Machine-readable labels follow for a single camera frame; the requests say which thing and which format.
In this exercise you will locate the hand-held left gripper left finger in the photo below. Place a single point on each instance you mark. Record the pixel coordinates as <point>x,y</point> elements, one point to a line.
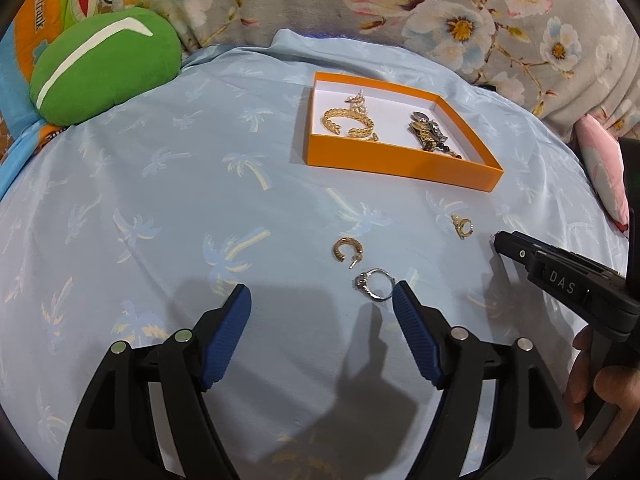
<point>225,340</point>

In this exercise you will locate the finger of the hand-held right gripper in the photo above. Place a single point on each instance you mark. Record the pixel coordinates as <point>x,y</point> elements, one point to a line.
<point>515,249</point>

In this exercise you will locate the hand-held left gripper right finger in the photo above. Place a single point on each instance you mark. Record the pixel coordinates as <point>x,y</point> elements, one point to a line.
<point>417,335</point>

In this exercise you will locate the gold pearl earring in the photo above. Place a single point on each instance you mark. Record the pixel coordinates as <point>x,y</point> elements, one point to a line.
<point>463,227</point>

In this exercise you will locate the gold hoop earring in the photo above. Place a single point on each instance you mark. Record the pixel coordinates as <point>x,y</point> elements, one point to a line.
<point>344,250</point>

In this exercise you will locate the gold wristwatch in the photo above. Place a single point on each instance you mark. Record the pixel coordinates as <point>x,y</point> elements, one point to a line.
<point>425,136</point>

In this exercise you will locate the orange shallow box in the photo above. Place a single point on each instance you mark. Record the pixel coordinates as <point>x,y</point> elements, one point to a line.
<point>395,162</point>

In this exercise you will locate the silver wristwatch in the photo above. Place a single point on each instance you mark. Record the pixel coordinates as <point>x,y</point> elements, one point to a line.
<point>422,119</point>

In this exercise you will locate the person's right hand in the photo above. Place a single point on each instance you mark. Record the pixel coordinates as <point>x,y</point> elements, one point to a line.
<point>620,385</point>

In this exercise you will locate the pink pillow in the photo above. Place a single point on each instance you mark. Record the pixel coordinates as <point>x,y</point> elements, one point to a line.
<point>602,165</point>

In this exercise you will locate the light blue palm-print sheet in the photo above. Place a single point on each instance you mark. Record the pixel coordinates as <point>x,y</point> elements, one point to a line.
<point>150,210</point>

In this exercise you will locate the grey floral blanket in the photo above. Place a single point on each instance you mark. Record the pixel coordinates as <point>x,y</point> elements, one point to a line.
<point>450,25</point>

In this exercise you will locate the green round cushion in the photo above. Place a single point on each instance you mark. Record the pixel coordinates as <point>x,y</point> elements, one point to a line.
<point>105,65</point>

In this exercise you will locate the cartoon printed blanket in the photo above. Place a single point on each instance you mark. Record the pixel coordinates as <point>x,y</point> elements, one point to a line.
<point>30,25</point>

